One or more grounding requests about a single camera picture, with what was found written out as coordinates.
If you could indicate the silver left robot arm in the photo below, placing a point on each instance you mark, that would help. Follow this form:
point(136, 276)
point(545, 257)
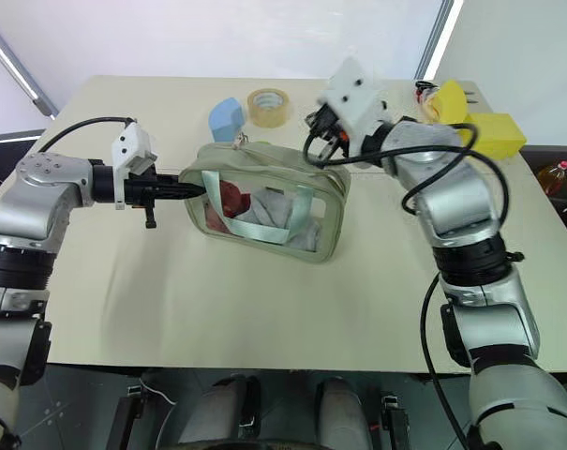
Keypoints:
point(34, 197)

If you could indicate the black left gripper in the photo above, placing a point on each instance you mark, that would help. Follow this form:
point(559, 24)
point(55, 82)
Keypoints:
point(140, 188)

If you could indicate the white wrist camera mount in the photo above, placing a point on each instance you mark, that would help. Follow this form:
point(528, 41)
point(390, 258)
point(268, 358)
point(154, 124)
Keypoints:
point(132, 143)
point(351, 98)

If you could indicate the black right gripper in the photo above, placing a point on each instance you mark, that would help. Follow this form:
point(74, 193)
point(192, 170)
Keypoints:
point(324, 123)

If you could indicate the white cloth inside pouch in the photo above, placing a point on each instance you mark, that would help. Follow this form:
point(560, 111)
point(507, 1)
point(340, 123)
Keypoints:
point(269, 211)

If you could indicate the grey rounded robot leg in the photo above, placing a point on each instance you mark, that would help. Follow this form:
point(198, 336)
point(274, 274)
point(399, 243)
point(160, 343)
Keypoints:
point(344, 412)
point(217, 410)

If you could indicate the white LED light bar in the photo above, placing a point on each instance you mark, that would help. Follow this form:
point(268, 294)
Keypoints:
point(18, 65)

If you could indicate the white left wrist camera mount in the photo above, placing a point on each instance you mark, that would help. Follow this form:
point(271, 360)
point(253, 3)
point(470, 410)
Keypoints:
point(132, 143)

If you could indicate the yellow curved foam piece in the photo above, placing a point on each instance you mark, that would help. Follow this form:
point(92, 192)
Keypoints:
point(449, 100)

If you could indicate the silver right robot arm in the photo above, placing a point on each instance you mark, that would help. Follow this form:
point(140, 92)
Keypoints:
point(456, 187)

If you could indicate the oil bottle with red cap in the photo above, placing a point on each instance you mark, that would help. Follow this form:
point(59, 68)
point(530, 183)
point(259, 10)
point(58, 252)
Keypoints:
point(556, 178)

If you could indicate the black floor bracket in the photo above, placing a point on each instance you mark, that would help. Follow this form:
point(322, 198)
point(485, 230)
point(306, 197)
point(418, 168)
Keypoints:
point(126, 415)
point(398, 422)

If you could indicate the red item inside pouch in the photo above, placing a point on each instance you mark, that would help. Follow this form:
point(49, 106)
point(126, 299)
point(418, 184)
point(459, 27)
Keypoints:
point(234, 197)

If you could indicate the green pouch with clear window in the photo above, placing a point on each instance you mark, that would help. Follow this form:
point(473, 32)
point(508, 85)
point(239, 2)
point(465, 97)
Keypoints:
point(320, 206)

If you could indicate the clear packing tape roll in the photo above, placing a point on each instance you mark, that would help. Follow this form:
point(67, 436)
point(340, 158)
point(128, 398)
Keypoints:
point(283, 112)

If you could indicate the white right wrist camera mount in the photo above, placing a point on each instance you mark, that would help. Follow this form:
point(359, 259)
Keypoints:
point(351, 98)

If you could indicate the dark window frame post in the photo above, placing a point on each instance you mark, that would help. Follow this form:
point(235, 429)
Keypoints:
point(435, 42)

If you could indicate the blue foam block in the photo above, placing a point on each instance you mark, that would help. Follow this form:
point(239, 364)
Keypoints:
point(226, 119)

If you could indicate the yellow rectangular foam block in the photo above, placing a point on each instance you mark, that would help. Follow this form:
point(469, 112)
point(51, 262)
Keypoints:
point(496, 133)

